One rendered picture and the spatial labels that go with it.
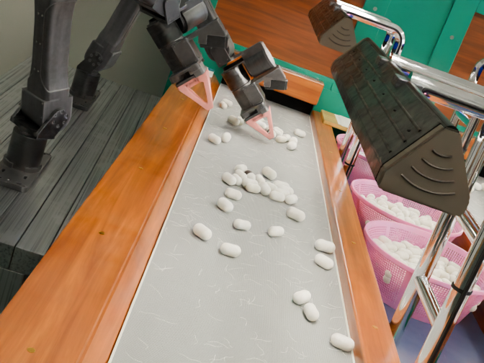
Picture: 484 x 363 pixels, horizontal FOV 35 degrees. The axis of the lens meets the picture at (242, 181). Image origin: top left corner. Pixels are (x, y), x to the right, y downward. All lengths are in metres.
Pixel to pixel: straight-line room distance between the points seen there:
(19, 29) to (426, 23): 1.66
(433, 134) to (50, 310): 0.45
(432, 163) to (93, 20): 2.65
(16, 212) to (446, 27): 1.55
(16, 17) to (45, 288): 2.46
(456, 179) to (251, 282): 0.53
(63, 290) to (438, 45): 1.76
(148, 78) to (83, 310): 2.41
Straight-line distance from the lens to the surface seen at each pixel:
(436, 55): 2.45
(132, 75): 3.24
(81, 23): 3.23
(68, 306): 0.88
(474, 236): 0.96
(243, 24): 2.40
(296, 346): 1.02
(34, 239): 1.22
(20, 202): 1.33
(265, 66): 1.87
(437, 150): 0.66
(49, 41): 1.35
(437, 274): 1.50
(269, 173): 1.63
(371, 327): 1.10
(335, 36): 1.61
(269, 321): 1.05
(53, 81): 1.38
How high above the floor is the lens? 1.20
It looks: 17 degrees down
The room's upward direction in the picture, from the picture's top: 20 degrees clockwise
